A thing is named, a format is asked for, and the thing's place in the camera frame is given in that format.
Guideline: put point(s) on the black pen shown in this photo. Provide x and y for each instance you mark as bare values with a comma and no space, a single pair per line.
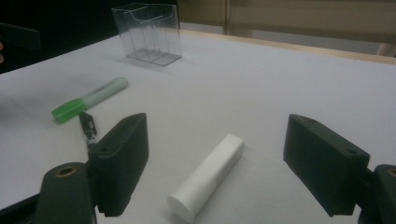
88,127

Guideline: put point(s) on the beige curtain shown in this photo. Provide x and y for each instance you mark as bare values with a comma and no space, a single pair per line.
311,18

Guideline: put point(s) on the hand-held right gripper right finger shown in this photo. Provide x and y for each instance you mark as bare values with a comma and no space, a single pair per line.
323,165

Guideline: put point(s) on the green highlighter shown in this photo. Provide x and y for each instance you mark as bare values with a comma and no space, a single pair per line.
88,99

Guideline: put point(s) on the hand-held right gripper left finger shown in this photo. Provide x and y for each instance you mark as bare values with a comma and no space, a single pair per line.
120,161

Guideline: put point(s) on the clear acrylic pen holder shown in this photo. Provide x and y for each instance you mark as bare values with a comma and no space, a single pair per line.
149,34

